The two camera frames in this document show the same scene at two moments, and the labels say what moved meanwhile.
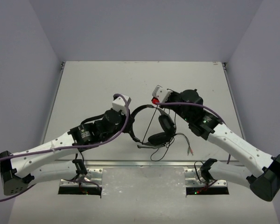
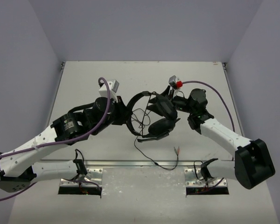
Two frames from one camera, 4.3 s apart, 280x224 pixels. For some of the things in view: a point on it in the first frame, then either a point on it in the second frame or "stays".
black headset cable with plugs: x=189 y=150 to x=143 y=155
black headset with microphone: x=167 y=127 to x=163 y=118
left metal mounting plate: x=93 y=178 stays
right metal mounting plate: x=193 y=178 stays
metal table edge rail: x=140 y=163 stays
